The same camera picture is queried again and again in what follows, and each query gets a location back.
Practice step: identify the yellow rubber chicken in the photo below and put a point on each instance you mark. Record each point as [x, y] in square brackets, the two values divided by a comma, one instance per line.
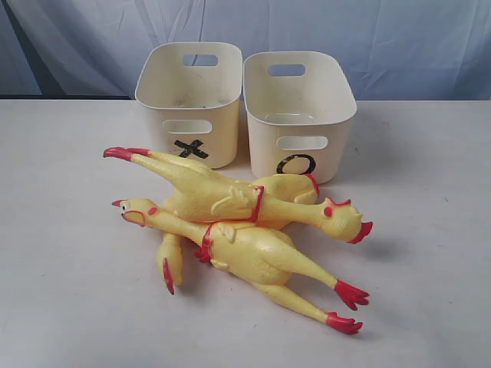
[264, 257]
[339, 220]

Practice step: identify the detached chicken head with tube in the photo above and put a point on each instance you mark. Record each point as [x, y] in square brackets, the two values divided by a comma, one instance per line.
[170, 261]

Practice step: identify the headless yellow chicken body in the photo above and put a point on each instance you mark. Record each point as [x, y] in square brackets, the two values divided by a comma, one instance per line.
[300, 189]

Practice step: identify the cream bin marked O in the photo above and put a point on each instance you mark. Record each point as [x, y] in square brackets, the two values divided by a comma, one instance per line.
[299, 108]

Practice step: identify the cream bin marked X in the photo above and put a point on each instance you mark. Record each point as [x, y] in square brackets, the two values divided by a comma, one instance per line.
[188, 94]

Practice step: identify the white backdrop curtain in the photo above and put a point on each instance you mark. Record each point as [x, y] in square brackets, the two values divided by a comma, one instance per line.
[389, 50]

